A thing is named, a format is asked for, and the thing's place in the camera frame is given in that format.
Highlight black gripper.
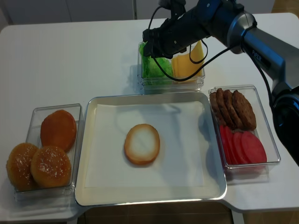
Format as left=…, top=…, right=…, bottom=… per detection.
left=142, top=7, right=210, bottom=59

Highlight green lettuce leaf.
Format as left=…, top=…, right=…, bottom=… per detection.
left=139, top=42, right=157, bottom=78

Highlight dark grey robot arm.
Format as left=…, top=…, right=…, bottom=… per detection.
left=142, top=0, right=299, bottom=161

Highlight green lettuce pile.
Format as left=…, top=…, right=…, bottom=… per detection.
left=149, top=57, right=174, bottom=79

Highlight yellow cheese slices stack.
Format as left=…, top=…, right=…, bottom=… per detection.
left=171, top=54, right=194, bottom=79

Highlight clear lettuce and cheese container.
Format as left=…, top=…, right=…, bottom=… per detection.
left=137, top=43, right=205, bottom=94

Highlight upright yellow cheese slice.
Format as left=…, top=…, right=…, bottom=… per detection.
left=189, top=41, right=205, bottom=72

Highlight brown meat patty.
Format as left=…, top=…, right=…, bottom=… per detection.
left=232, top=90, right=256, bottom=131
left=223, top=90, right=243, bottom=129
left=210, top=92, right=227, bottom=126
left=216, top=88, right=235, bottom=128

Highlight brown meat patty back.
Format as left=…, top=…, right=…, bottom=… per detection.
left=210, top=92, right=227, bottom=126

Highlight bottom bun half on tray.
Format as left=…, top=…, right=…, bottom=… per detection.
left=124, top=124, right=160, bottom=166

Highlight silver metal tray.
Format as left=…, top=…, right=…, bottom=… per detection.
left=75, top=91, right=227, bottom=206

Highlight brown meat patty front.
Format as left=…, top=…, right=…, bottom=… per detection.
left=232, top=90, right=256, bottom=131

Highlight white paper sheet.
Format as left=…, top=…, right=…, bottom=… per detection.
left=85, top=102, right=209, bottom=187

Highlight red tomato slice back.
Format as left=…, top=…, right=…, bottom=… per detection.
left=220, top=125, right=232, bottom=165

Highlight red tomato slice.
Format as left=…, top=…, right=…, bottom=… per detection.
left=233, top=132, right=246, bottom=164
left=224, top=126, right=238, bottom=165
left=220, top=125, right=232, bottom=165
left=241, top=132, right=267, bottom=163

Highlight plain brown bun half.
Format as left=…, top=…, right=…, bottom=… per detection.
left=40, top=110, right=77, bottom=153

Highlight clear patty and tomato container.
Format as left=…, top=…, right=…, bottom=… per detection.
left=208, top=85, right=281, bottom=182

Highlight red tomato slice front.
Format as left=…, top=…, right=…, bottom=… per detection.
left=241, top=132, right=267, bottom=163

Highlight sesame bun top right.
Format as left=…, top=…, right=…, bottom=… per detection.
left=30, top=146, right=71, bottom=188

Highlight sesame bun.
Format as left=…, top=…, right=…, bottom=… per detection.
left=30, top=146, right=71, bottom=188
left=6, top=143, right=38, bottom=191

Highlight clear bun container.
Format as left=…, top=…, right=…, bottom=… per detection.
left=14, top=104, right=85, bottom=201

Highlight sesame bun top left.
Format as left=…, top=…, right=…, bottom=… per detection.
left=6, top=143, right=38, bottom=191

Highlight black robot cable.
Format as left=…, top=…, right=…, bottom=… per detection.
left=148, top=6, right=275, bottom=107

